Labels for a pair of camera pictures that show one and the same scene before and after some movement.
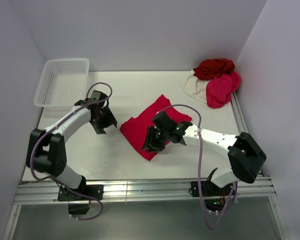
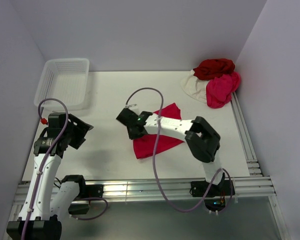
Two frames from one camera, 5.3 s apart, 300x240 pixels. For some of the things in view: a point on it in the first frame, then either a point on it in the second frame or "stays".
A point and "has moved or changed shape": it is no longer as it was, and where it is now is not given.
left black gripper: [110, 120] to [81, 132]
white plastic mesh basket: [64, 82] stays
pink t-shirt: [219, 89] stays
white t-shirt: [194, 87] stays
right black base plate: [209, 188] stays
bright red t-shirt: [136, 130] has moved or changed shape
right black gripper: [151, 143] to [134, 136]
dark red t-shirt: [208, 68] stays
